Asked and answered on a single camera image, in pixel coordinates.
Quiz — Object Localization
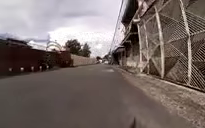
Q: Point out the row of buildings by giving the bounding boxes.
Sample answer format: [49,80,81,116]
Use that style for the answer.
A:
[110,0,148,70]

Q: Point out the dark trees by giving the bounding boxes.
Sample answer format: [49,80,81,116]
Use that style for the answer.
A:
[64,38,92,59]

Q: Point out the grey asphalt road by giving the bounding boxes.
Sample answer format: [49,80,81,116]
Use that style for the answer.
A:
[0,63,198,128]

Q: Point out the white metal lattice fence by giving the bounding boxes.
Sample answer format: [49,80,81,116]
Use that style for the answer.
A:
[136,0,205,95]

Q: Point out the row of small bollards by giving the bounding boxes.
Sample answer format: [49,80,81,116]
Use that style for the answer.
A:
[0,64,52,77]

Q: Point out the gravelly roadside strip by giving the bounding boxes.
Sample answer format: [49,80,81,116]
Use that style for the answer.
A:
[114,64,205,128]

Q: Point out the pale wall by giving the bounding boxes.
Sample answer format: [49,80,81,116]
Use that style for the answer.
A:
[70,54,98,67]

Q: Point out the overhead wires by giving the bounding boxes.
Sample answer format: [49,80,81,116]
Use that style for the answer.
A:
[107,0,126,55]

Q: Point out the dark red wall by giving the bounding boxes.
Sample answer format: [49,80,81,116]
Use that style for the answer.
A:
[0,44,73,78]

